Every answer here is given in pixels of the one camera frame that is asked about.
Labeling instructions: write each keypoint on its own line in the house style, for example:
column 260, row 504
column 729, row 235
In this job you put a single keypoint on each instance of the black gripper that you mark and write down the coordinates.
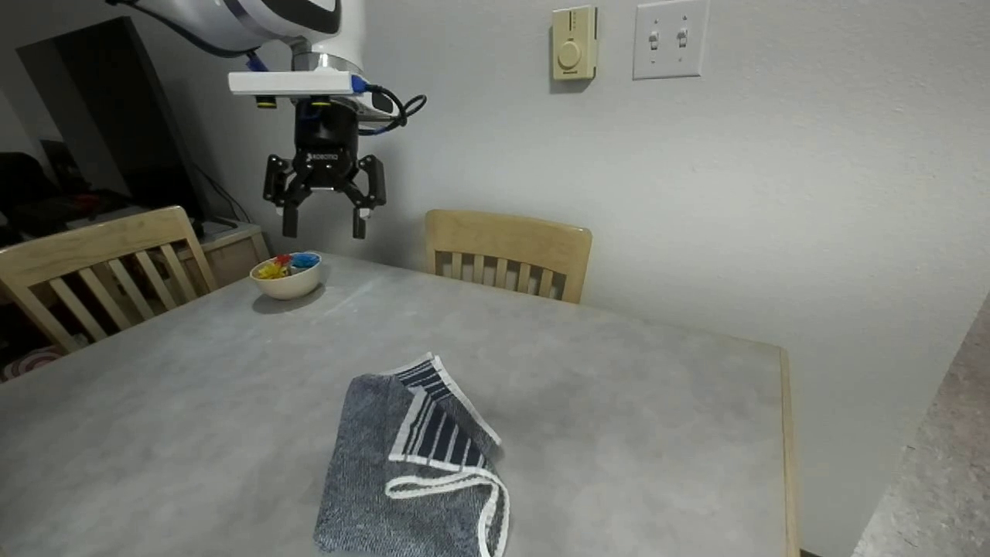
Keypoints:
column 326, row 142

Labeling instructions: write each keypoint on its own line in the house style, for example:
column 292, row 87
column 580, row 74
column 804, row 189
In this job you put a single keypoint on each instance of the grey towel with navy stripes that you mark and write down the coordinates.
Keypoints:
column 359, row 484

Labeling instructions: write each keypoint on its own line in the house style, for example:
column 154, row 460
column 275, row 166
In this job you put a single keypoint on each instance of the blue flower toy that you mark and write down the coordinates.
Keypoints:
column 304, row 262

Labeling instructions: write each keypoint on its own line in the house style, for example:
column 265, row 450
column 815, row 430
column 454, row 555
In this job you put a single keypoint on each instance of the red flower toy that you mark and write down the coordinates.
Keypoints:
column 281, row 258

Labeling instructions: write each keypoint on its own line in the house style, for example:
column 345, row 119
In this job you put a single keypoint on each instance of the yellow flower toy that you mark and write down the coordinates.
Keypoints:
column 266, row 271

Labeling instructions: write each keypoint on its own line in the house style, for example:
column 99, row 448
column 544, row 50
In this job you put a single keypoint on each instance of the beige bowl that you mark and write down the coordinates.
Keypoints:
column 290, row 285

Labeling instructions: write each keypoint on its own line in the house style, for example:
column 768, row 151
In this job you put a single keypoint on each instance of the low beige side cabinet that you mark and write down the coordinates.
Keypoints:
column 235, row 252

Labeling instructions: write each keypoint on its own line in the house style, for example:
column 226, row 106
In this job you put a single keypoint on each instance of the wooden chair with short slats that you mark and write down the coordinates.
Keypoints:
column 506, row 235

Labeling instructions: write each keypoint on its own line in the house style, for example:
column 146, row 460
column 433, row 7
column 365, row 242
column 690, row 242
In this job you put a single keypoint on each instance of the wooden chair with long slats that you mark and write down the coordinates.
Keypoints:
column 93, row 248

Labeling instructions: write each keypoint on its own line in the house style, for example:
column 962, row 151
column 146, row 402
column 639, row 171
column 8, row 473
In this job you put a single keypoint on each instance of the grey speckled countertop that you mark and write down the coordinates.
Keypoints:
column 931, row 484

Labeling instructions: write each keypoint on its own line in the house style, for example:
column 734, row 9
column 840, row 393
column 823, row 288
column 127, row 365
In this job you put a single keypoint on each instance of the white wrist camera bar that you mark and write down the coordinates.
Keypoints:
column 297, row 86

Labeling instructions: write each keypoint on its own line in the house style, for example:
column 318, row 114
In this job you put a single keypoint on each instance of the white double light switch plate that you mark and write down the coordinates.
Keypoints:
column 668, row 37

